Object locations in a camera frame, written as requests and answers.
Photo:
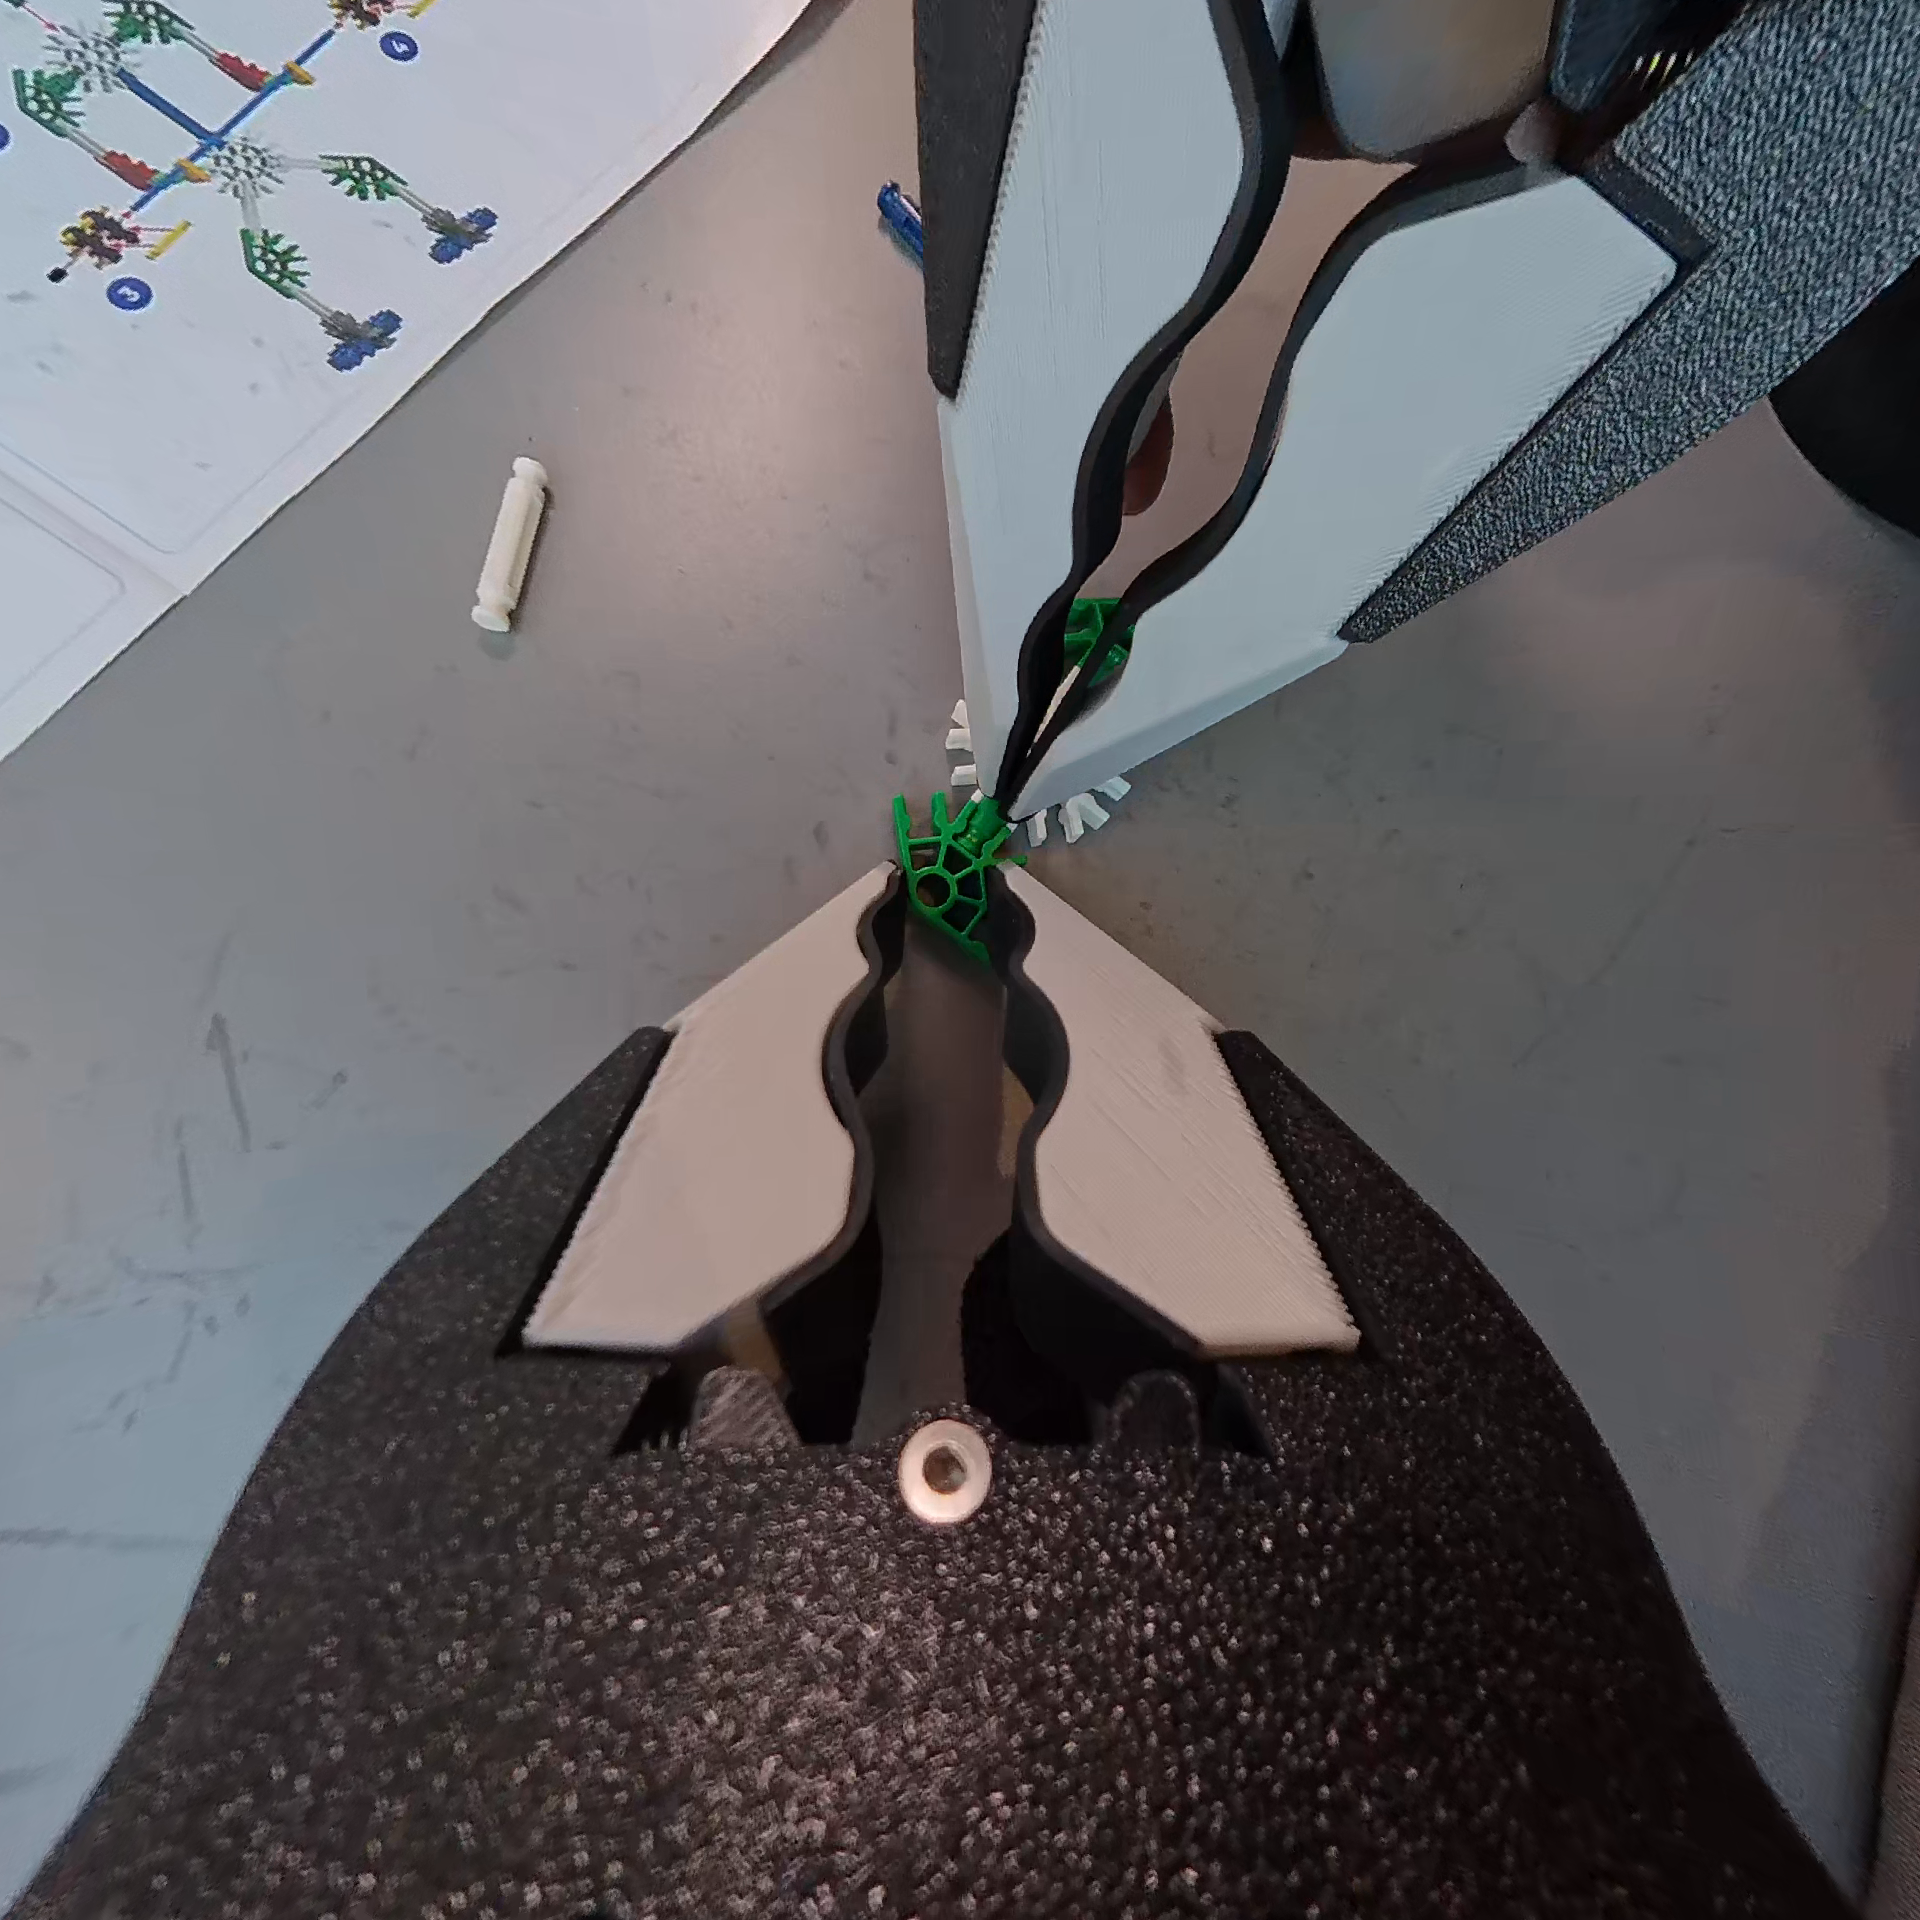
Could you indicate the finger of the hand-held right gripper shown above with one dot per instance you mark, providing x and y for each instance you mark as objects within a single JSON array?
[
  {"x": 1410, "y": 390},
  {"x": 1096, "y": 240}
]

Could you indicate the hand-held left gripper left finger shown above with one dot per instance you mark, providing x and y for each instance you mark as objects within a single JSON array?
[{"x": 691, "y": 1200}]

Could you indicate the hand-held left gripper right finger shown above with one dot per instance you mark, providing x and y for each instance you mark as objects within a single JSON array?
[{"x": 1187, "y": 1200}]

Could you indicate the blue toy rod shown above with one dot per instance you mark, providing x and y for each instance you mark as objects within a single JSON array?
[{"x": 894, "y": 217}]

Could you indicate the green toy connector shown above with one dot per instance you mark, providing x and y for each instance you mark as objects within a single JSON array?
[
  {"x": 955, "y": 876},
  {"x": 1096, "y": 634}
]

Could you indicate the white snowflake toy connector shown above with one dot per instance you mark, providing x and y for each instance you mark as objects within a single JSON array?
[{"x": 1074, "y": 805}]

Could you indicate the short white toy rod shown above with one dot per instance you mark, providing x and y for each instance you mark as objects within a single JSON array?
[{"x": 510, "y": 540}]

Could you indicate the grey desk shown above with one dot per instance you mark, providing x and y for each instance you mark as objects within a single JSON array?
[{"x": 1560, "y": 990}]

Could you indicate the person's right hand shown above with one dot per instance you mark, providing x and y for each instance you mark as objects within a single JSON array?
[{"x": 1138, "y": 450}]

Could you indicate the toy instruction poster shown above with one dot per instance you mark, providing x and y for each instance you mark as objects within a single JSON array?
[{"x": 241, "y": 331}]

